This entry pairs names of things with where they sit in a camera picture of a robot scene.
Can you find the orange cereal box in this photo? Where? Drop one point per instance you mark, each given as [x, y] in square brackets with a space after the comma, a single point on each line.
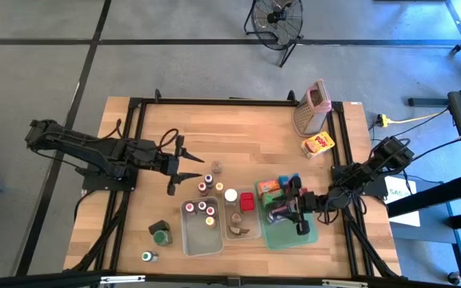
[268, 186]

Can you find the black camera rig beam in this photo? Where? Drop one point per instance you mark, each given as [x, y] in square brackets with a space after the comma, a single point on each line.
[34, 282]

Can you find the green-lidded spice jar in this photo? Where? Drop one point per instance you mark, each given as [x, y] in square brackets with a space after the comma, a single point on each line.
[162, 237]

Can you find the red-lidded spice tin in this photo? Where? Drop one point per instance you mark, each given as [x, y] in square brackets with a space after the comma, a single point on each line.
[247, 202]

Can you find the small glass spice jar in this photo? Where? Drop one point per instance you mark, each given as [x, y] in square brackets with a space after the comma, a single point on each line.
[236, 218]
[216, 166]

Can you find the dark brown block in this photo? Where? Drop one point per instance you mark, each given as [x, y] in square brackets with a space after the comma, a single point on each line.
[158, 226]

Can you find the blue-capped dye bottle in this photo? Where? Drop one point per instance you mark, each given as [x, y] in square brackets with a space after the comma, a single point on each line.
[209, 179]

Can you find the black floor fan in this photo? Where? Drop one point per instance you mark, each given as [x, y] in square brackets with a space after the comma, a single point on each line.
[276, 24]

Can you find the yellow-capped dye bottle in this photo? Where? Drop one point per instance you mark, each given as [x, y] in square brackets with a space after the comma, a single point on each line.
[219, 187]

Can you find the small green-capped bottle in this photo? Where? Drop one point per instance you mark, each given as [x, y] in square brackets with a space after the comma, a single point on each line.
[149, 256]

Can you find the white printed paper sheet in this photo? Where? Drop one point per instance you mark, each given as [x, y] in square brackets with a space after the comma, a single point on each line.
[398, 188]

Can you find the yellow power strip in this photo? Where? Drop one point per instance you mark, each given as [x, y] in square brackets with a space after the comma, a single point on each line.
[382, 120]

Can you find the red-capped dye bottle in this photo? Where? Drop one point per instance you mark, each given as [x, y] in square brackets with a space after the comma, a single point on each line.
[202, 187]

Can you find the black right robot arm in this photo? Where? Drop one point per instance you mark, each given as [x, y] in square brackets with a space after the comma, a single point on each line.
[390, 154]

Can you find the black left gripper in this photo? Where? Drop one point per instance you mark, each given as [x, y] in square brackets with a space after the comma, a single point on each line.
[162, 163]

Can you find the clear plastic bin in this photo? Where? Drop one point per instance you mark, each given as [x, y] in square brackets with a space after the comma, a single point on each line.
[250, 224]

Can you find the blue Rice Krispies cereal box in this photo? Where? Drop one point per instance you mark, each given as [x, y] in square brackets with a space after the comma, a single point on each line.
[284, 180]

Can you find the grey desk foot bar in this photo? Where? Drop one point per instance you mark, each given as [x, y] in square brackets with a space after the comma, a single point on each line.
[426, 102]

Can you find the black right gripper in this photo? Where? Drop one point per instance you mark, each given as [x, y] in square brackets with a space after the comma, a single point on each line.
[308, 202]

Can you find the yellow Corn Pops cereal box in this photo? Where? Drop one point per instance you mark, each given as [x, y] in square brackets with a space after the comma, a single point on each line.
[317, 145]

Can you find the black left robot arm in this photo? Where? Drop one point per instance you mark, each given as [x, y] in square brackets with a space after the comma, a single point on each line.
[94, 152]

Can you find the white-lidded glass spice jar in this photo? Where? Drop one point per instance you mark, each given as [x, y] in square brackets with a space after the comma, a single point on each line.
[231, 196]

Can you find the teal plastic bin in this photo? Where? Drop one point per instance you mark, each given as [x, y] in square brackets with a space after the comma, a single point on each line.
[290, 236]

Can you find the black caster wheel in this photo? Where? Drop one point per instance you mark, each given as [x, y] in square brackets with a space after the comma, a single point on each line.
[454, 278]

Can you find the green Kellogg's cereal box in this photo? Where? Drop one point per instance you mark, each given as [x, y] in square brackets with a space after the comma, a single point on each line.
[272, 198]

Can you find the black aluminium table frame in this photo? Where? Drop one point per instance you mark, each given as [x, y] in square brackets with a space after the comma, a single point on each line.
[234, 101]

